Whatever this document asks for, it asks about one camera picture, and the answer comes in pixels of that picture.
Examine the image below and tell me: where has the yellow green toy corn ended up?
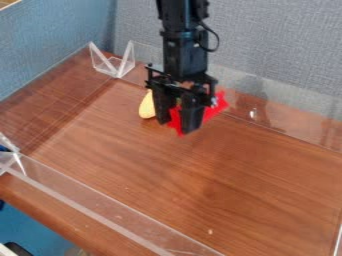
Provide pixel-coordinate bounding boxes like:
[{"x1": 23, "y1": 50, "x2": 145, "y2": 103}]
[{"x1": 140, "y1": 90, "x2": 156, "y2": 119}]

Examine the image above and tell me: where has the red plastic block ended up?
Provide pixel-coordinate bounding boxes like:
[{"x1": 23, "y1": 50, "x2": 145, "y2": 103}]
[{"x1": 168, "y1": 90, "x2": 230, "y2": 136}]

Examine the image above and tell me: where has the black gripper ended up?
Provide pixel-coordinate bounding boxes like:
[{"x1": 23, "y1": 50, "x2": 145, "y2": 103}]
[{"x1": 145, "y1": 63, "x2": 218, "y2": 134}]

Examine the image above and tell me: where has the clear acrylic back wall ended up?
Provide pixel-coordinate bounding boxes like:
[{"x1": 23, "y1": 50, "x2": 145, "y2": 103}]
[{"x1": 129, "y1": 39, "x2": 342, "y2": 155}]

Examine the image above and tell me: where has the clear acrylic left bracket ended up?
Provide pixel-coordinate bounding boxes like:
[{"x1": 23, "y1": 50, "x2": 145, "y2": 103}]
[{"x1": 0, "y1": 132, "x2": 27, "y2": 176}]

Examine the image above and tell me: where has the black cable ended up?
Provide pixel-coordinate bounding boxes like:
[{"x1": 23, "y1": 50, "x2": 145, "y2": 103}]
[{"x1": 197, "y1": 20, "x2": 222, "y2": 54}]

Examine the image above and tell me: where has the clear acrylic wall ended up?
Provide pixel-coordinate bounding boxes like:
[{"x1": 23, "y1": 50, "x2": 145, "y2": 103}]
[
  {"x1": 129, "y1": 39, "x2": 342, "y2": 155},
  {"x1": 6, "y1": 154, "x2": 225, "y2": 256}
]

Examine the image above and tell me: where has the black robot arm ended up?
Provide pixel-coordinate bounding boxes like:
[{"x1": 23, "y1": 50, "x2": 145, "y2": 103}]
[{"x1": 146, "y1": 0, "x2": 218, "y2": 134}]

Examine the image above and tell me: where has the clear acrylic corner bracket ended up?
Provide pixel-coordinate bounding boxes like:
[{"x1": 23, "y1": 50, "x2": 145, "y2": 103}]
[{"x1": 89, "y1": 41, "x2": 136, "y2": 78}]

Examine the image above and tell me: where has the black object bottom left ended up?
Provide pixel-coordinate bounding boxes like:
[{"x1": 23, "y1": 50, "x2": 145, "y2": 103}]
[{"x1": 5, "y1": 242, "x2": 34, "y2": 256}]

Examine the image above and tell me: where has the clear acrylic front wall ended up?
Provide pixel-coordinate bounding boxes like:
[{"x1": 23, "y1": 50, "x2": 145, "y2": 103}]
[{"x1": 6, "y1": 154, "x2": 225, "y2": 256}]

